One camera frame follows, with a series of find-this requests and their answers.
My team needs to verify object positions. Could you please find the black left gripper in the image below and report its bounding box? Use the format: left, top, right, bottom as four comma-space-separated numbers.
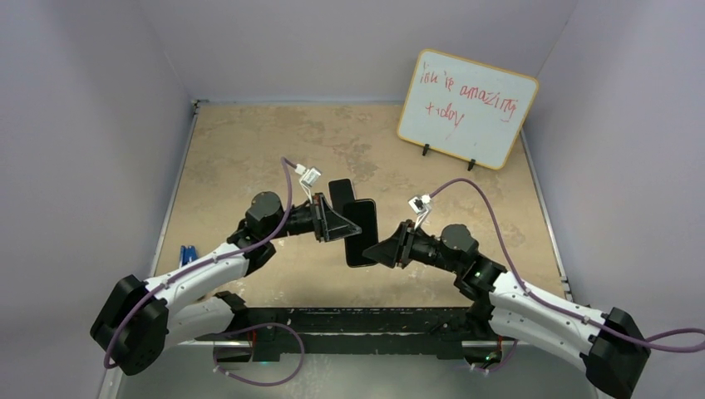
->
266, 193, 361, 243

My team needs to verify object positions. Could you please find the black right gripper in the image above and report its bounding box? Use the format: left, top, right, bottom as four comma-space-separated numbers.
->
363, 220, 461, 273

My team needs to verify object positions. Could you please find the black phone case with camera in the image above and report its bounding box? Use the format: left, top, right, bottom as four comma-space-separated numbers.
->
342, 199, 381, 269

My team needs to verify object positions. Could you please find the black phone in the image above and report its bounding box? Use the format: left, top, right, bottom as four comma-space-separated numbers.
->
344, 200, 379, 267

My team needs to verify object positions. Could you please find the black smartphone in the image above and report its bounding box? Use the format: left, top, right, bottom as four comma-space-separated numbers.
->
329, 179, 355, 204

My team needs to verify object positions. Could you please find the pale pink phone case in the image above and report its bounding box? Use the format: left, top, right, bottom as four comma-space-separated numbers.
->
328, 177, 357, 206

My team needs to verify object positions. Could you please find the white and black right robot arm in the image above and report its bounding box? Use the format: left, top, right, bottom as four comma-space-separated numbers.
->
363, 220, 651, 398

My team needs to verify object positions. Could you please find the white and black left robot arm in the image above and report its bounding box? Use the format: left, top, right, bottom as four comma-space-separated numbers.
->
90, 191, 362, 376

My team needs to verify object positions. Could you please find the blue object at table edge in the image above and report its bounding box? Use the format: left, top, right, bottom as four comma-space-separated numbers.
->
179, 245, 199, 268

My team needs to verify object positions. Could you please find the whiteboard with red writing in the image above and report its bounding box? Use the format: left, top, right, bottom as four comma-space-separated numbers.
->
397, 49, 540, 170

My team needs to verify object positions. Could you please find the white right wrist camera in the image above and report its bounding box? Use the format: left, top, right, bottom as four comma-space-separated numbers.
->
407, 194, 432, 229

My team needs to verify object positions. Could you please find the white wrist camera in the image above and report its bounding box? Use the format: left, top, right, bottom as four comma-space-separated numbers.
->
294, 164, 322, 201
407, 194, 432, 229

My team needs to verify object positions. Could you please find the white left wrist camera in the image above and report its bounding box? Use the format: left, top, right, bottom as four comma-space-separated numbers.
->
294, 164, 322, 201

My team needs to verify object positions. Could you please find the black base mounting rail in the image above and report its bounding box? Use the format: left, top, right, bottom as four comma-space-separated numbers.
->
194, 292, 521, 365

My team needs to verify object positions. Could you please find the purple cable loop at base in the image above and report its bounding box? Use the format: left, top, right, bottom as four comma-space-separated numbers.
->
212, 321, 307, 387

